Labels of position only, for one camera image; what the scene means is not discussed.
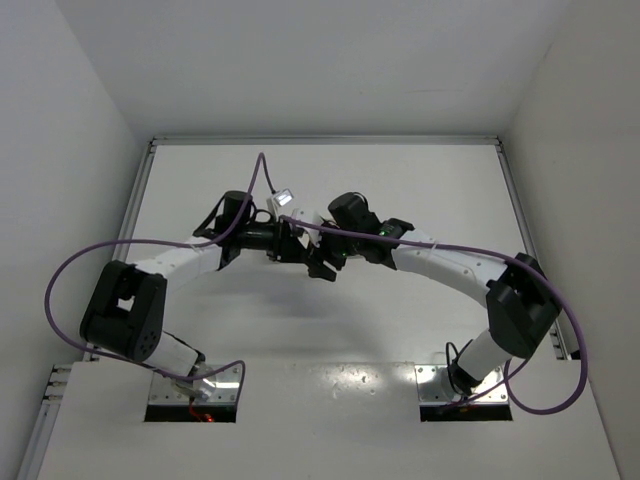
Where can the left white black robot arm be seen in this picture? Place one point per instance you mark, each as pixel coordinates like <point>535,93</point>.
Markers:
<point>126,311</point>

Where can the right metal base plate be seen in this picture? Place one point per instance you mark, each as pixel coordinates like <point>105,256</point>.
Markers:
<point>434,389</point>

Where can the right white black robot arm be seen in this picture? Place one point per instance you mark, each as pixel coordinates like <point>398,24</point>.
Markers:
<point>520,306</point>

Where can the metal base plate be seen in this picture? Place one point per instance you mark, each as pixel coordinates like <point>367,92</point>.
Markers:
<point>434,389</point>
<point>221,389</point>

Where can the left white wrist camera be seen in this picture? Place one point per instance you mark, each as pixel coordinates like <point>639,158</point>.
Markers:
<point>278,200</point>

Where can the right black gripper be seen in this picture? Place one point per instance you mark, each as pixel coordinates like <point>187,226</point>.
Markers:
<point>338,248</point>

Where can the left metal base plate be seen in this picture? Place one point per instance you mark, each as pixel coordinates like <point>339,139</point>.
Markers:
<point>221,389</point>

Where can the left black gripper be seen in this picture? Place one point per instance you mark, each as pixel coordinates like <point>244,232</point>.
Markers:
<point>282,243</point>

